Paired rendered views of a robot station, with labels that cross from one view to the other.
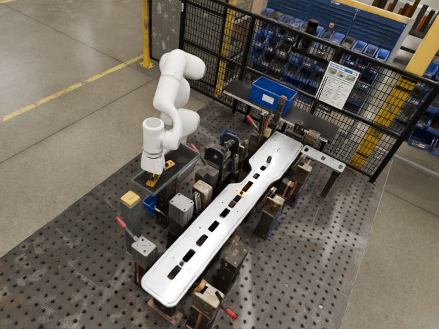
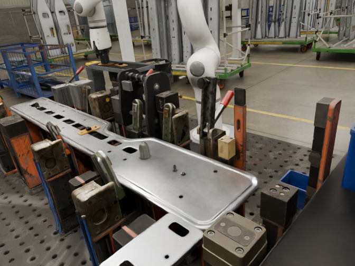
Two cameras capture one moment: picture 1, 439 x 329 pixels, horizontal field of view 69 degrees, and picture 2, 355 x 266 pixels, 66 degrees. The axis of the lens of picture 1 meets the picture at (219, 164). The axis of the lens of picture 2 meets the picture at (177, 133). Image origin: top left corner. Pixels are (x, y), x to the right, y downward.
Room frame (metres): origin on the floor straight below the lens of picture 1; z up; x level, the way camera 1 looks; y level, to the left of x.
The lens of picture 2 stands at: (1.84, -0.92, 1.40)
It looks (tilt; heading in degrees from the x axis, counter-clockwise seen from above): 25 degrees down; 112
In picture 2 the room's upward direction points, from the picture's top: 6 degrees counter-clockwise
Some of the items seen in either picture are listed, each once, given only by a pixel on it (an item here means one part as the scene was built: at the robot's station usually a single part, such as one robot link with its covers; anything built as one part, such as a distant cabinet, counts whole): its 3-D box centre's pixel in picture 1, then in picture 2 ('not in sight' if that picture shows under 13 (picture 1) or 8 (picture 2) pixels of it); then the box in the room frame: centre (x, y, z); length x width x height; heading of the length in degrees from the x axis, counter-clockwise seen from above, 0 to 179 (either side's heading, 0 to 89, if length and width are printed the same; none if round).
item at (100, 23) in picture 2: (153, 149); (97, 23); (1.00, 0.30, 1.35); 0.09 x 0.08 x 0.03; 81
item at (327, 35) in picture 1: (326, 38); not in sight; (2.22, -0.53, 1.53); 0.06 x 0.06 x 0.20
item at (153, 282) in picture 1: (240, 196); (84, 131); (1.15, -0.15, 1.00); 1.38 x 0.22 x 0.02; 155
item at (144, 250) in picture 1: (144, 266); (68, 115); (0.71, 0.25, 0.88); 0.11 x 0.10 x 0.36; 65
